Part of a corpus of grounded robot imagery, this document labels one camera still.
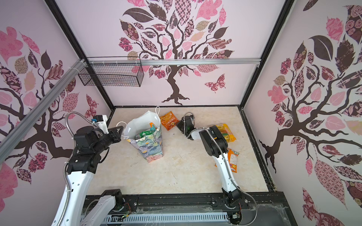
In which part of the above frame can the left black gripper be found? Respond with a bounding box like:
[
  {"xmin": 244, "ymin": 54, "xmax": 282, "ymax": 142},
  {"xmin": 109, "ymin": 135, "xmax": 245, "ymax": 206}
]
[{"xmin": 93, "ymin": 126, "xmax": 123, "ymax": 154}]

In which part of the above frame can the orange chip snack bag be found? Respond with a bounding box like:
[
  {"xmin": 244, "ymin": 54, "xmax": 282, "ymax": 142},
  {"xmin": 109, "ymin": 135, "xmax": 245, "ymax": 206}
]
[{"xmin": 160, "ymin": 111, "xmax": 179, "ymax": 131}]

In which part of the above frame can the orange white snack bag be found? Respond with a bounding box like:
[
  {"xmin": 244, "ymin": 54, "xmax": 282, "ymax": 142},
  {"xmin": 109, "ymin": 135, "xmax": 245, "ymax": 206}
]
[{"xmin": 150, "ymin": 122, "xmax": 157, "ymax": 130}]

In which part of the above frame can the light green snack bag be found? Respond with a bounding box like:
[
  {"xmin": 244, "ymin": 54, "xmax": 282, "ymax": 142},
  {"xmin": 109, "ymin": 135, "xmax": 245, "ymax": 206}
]
[{"xmin": 134, "ymin": 131, "xmax": 153, "ymax": 140}]

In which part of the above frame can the patterned paper bag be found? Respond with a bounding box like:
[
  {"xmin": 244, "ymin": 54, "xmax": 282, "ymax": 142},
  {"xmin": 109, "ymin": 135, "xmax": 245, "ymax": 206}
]
[{"xmin": 122, "ymin": 106, "xmax": 164, "ymax": 163}]

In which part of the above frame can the teal snack bag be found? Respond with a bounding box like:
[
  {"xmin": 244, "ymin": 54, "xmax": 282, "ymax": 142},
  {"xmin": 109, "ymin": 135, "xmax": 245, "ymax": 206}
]
[{"xmin": 144, "ymin": 128, "xmax": 157, "ymax": 136}]

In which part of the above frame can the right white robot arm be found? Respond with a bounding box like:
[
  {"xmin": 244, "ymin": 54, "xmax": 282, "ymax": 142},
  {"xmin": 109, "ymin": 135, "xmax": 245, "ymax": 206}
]
[{"xmin": 177, "ymin": 112, "xmax": 243, "ymax": 208}]

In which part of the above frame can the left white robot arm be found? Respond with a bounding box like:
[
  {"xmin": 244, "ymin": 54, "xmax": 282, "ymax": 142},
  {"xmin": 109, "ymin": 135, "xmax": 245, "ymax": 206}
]
[{"xmin": 52, "ymin": 126, "xmax": 125, "ymax": 226}]

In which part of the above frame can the yellow corn snack bag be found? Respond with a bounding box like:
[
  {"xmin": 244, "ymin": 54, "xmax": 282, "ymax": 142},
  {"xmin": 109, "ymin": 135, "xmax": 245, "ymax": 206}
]
[{"xmin": 217, "ymin": 123, "xmax": 237, "ymax": 143}]

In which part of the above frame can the orange snack bag right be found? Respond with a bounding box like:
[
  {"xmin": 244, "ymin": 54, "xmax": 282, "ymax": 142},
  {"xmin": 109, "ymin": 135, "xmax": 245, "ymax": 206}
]
[{"xmin": 227, "ymin": 148, "xmax": 239, "ymax": 173}]

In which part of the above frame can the right metal cable conduit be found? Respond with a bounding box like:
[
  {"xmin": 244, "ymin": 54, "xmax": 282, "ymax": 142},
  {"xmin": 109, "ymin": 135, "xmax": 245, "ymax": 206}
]
[{"xmin": 182, "ymin": 112, "xmax": 258, "ymax": 226}]

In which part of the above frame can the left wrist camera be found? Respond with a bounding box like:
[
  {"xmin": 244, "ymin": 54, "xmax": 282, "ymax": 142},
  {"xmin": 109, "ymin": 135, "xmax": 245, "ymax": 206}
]
[{"xmin": 91, "ymin": 115, "xmax": 109, "ymax": 134}]

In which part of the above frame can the black wire basket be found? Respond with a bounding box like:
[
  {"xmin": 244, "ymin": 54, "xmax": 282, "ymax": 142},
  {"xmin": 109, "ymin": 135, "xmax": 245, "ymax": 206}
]
[{"xmin": 78, "ymin": 56, "xmax": 145, "ymax": 87}]

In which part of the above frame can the rear aluminium rail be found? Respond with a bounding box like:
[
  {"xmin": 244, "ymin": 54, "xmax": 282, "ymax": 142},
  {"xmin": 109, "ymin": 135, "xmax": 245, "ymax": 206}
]
[{"xmin": 89, "ymin": 58, "xmax": 261, "ymax": 66}]

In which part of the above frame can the aluminium rail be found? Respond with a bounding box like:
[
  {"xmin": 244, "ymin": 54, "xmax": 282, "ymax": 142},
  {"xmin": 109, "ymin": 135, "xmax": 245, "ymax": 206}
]
[
  {"xmin": 1, "ymin": 59, "xmax": 86, "ymax": 163},
  {"xmin": 89, "ymin": 58, "xmax": 261, "ymax": 66}
]

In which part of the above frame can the black base frame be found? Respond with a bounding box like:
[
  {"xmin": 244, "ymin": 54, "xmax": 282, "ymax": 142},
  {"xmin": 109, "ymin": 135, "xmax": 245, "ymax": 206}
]
[{"xmin": 106, "ymin": 192, "xmax": 297, "ymax": 226}]

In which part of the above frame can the left aluminium rail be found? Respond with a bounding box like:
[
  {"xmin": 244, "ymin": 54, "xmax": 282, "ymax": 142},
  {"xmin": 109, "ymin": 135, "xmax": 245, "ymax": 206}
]
[{"xmin": 1, "ymin": 59, "xmax": 86, "ymax": 163}]

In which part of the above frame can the white slotted cable duct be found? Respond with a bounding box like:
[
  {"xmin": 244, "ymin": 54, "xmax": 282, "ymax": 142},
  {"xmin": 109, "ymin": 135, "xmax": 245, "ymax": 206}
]
[{"xmin": 100, "ymin": 212, "xmax": 229, "ymax": 226}]

